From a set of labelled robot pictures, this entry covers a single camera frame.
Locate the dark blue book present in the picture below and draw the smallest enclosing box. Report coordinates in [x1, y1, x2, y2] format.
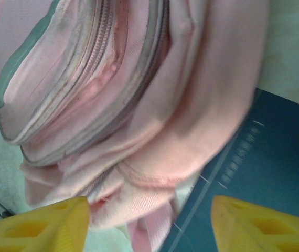
[162, 88, 299, 252]

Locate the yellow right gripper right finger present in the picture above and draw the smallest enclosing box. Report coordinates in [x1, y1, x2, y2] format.
[211, 195, 299, 252]

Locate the pink school backpack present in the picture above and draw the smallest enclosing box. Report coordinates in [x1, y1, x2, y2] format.
[0, 0, 268, 252]

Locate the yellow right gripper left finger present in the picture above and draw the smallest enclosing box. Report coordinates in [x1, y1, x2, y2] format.
[0, 195, 90, 252]

